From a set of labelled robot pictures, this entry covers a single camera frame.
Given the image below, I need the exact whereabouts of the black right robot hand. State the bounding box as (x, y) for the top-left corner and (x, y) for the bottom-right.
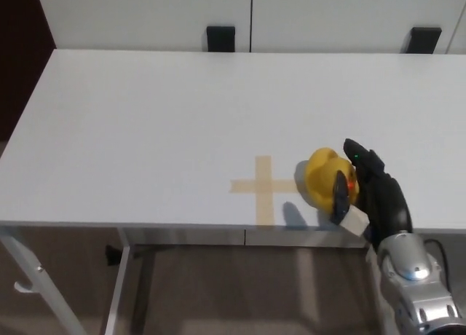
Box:
(331, 138), (414, 249)

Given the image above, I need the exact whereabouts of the black partition foot bracket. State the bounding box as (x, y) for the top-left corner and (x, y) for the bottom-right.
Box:
(400, 26), (443, 55)
(205, 25), (236, 53)

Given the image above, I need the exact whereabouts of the small black floor foot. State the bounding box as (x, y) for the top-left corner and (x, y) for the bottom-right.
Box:
(104, 244), (123, 267)

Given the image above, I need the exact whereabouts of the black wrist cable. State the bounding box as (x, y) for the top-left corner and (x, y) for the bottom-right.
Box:
(423, 237), (454, 298)

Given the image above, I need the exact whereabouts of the white partition panel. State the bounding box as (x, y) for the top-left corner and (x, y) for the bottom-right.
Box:
(250, 0), (461, 55)
(33, 0), (253, 53)
(445, 0), (466, 55)

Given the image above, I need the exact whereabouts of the white desk leg with hook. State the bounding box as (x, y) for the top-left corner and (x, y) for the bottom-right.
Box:
(0, 226), (89, 335)

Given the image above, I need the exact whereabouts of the long beige tape strip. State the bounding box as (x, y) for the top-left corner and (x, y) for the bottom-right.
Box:
(254, 155), (274, 227)

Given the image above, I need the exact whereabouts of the white desk apron rail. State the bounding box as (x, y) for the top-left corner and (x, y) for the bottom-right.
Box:
(119, 227), (369, 248)

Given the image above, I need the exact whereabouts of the short beige tape strip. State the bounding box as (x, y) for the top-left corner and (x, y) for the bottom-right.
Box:
(229, 178), (299, 195)

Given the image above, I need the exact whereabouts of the yellow rubber duck toy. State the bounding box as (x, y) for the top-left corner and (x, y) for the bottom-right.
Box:
(304, 147), (362, 216)

